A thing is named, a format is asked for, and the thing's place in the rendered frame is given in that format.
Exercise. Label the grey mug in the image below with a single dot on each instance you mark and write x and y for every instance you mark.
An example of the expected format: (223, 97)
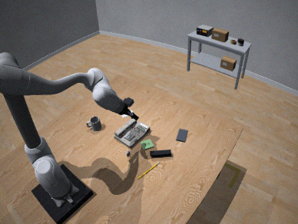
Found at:
(95, 126)

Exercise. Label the grey telephone handset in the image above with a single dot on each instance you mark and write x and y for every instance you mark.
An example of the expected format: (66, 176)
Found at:
(121, 130)

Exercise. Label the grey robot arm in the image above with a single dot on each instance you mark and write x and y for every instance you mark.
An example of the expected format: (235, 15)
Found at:
(15, 82)

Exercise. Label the light green sticky note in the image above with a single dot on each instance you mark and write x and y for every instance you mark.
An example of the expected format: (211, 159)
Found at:
(147, 144)

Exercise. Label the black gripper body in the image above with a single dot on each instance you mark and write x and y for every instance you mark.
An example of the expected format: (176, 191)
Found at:
(125, 110)

